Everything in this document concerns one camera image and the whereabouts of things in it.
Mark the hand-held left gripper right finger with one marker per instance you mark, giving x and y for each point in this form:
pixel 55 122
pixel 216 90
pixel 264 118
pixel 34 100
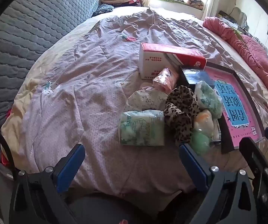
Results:
pixel 192 165

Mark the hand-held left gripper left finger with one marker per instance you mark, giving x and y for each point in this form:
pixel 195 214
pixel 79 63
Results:
pixel 71 165

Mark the dark tray with pink lining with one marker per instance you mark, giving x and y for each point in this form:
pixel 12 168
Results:
pixel 243 133

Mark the green sponge ball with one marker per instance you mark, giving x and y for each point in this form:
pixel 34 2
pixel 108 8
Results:
pixel 199 142

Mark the cream plush rabbit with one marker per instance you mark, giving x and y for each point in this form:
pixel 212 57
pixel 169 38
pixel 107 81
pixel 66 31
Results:
pixel 204 121

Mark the green tissue packet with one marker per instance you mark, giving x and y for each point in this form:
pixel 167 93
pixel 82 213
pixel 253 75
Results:
pixel 207 98
pixel 141 128

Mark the leopard print scrunchie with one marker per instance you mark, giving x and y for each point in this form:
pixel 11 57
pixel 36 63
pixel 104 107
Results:
pixel 180 102

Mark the cream floral scrunchie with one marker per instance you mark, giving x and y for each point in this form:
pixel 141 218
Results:
pixel 145 100

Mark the pink orange towel pack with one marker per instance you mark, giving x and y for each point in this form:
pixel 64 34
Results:
pixel 165 79

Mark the red cloth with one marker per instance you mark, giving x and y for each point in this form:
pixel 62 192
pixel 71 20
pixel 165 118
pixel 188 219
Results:
pixel 5 161

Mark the cream bed sheet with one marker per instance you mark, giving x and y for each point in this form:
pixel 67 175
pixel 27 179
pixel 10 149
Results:
pixel 10 126

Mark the purple patterned bed cover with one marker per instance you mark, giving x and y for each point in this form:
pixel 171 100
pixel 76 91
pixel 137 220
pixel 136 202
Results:
pixel 78 86

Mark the pink quilt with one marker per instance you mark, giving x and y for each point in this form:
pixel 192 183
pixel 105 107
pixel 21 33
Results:
pixel 253 51

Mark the dark blue box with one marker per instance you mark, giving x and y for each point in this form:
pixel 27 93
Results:
pixel 194 77

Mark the green cloth strip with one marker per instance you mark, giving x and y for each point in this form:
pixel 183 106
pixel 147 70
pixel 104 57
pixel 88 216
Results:
pixel 236 33

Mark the red and white cardboard box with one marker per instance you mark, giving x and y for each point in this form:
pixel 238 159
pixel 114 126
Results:
pixel 152 60

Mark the vanity mirror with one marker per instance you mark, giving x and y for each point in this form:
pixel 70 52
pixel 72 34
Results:
pixel 238 16

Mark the cluttered dresser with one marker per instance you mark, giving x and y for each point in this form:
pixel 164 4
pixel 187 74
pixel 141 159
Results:
pixel 225 16

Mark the grey quilted headboard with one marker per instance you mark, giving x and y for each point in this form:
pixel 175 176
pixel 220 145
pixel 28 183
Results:
pixel 31 28

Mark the cream curtain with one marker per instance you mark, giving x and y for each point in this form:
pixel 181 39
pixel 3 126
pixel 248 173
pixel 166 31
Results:
pixel 212 0

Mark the dark floral cloth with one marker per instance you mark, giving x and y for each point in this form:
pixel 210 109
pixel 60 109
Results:
pixel 103 9

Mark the crumpled clothes pile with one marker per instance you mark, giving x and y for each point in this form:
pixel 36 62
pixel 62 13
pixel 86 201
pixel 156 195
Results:
pixel 185 0

